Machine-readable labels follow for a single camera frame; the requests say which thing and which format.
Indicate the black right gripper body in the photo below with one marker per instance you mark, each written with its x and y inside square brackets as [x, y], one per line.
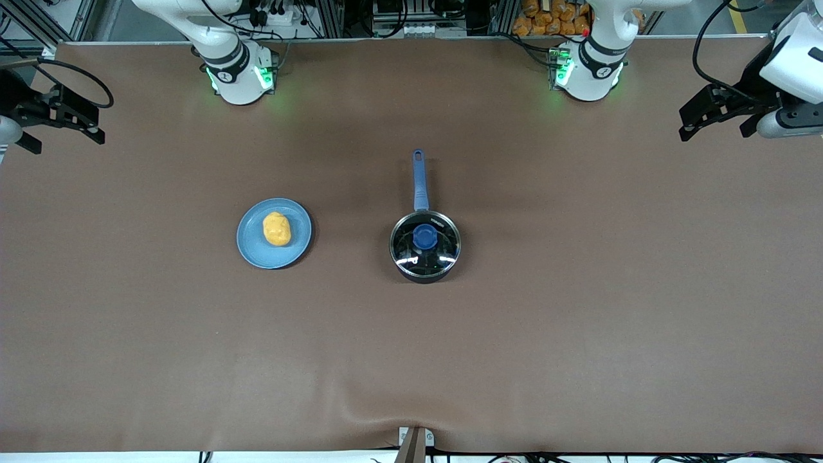
[14, 94]

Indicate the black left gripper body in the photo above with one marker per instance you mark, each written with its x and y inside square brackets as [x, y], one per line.
[751, 81]

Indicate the yellow potato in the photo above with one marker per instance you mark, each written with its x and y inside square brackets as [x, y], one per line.
[276, 229]

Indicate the glass lid with blue knob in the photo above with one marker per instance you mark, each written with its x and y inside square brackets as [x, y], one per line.
[411, 254]

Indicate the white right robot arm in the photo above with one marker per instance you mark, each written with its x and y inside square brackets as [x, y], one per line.
[238, 77]

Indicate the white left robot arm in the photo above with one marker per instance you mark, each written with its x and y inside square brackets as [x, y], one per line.
[591, 74]

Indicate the bag of orange snacks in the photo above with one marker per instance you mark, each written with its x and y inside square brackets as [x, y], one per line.
[546, 19]

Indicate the blue round plate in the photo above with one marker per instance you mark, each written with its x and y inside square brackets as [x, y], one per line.
[254, 247]

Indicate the white power strip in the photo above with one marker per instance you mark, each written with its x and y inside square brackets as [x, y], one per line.
[283, 18]

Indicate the brown table cover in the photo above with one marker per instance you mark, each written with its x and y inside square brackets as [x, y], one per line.
[411, 360]

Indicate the aluminium frame profiles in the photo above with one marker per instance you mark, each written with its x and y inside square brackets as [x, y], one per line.
[38, 19]

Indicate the aluminium frame post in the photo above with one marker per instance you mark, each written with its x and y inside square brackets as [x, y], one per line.
[329, 16]

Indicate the grey metal bracket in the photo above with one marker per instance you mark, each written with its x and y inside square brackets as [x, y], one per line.
[429, 437]

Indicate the brown mounting post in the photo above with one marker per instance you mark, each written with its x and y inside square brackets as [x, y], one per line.
[411, 450]

